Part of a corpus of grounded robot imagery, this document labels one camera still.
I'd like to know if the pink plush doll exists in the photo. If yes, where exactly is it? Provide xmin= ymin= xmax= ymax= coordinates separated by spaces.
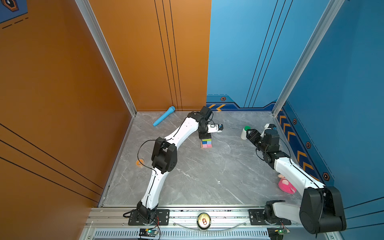
xmin=278 ymin=174 xmax=297 ymax=195

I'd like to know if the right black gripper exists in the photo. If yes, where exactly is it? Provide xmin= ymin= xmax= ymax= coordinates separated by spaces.
xmin=246 ymin=128 xmax=269 ymax=154

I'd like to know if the aluminium front rail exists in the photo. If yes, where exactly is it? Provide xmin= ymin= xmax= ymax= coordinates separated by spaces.
xmin=78 ymin=206 xmax=343 ymax=240

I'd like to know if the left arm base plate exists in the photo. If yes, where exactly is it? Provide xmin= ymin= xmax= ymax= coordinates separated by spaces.
xmin=128 ymin=209 xmax=170 ymax=226

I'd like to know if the blue toy microphone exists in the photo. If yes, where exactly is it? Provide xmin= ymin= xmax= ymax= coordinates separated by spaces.
xmin=153 ymin=106 xmax=176 ymax=127

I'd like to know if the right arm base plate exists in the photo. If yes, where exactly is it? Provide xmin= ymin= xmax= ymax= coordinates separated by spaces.
xmin=248 ymin=209 xmax=292 ymax=226

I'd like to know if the left green circuit board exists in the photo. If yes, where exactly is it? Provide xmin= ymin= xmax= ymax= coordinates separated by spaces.
xmin=139 ymin=229 xmax=159 ymax=239

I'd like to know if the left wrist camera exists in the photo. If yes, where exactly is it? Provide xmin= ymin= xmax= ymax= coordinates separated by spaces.
xmin=207 ymin=124 xmax=224 ymax=134

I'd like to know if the round emergency button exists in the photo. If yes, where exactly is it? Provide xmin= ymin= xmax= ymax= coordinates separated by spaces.
xmin=197 ymin=213 xmax=212 ymax=230

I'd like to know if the white bottle green cap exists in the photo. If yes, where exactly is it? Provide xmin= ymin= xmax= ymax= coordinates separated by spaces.
xmin=241 ymin=126 xmax=251 ymax=140

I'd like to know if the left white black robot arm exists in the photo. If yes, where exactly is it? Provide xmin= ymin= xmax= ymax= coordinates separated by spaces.
xmin=137 ymin=106 xmax=223 ymax=224

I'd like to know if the right circuit board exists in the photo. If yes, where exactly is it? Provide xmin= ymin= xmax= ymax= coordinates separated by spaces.
xmin=275 ymin=228 xmax=291 ymax=236

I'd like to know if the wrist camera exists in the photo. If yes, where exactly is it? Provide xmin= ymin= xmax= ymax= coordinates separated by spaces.
xmin=207 ymin=124 xmax=224 ymax=134
xmin=261 ymin=124 xmax=277 ymax=138

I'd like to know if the orange tape roll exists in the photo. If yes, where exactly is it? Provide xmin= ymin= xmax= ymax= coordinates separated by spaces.
xmin=136 ymin=159 xmax=144 ymax=168

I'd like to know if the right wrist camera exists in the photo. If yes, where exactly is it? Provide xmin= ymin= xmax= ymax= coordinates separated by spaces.
xmin=261 ymin=124 xmax=277 ymax=138

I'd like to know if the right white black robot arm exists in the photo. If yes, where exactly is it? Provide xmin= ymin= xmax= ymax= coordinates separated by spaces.
xmin=246 ymin=125 xmax=347 ymax=234

